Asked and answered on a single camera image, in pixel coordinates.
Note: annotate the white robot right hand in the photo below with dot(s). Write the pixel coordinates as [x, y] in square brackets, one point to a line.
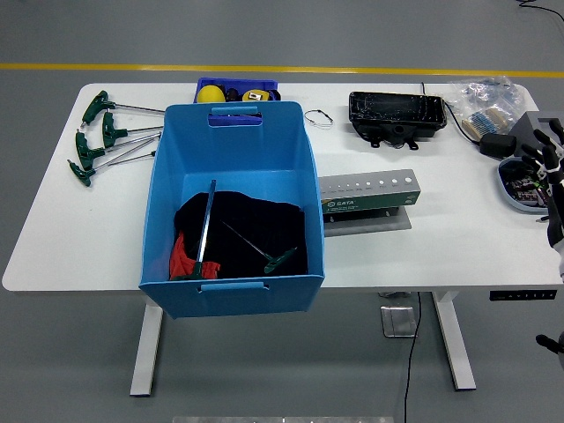
[555, 194]

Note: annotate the green grey hex key rack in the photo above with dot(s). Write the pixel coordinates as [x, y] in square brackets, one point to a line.
[370, 202]

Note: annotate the grey foam box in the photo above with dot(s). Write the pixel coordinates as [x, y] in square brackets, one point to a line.
[529, 128]

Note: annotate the large light blue plastic box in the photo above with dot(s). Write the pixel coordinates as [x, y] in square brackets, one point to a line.
[238, 150]

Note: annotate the light blue parts tray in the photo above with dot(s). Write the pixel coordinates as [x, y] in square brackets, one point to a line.
[515, 187]

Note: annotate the black power adapter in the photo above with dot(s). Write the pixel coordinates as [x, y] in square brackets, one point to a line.
[498, 145]

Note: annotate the black table control panel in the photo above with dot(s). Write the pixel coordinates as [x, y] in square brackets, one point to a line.
[522, 295]

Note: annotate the clear bag of parts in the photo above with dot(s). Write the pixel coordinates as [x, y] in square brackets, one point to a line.
[484, 94]

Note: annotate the white table leg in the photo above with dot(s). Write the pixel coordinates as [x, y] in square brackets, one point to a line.
[147, 352]
[456, 348]

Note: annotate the black plastic housing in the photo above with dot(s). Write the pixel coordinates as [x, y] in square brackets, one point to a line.
[388, 108]

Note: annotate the metal floor plate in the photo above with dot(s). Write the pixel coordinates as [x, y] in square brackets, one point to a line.
[398, 321]

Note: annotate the black cloth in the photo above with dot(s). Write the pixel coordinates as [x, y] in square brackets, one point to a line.
[260, 216]

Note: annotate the yellow tape measure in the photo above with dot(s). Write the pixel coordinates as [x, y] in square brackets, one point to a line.
[255, 94]

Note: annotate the small dark blue bin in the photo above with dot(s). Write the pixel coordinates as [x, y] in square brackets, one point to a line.
[238, 83]

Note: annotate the dark brown roll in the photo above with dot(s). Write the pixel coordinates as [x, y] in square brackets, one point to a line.
[232, 93]

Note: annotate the yellow ball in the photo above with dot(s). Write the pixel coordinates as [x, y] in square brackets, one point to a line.
[210, 93]

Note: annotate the red cloth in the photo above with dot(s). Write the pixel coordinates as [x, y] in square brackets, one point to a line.
[180, 260]

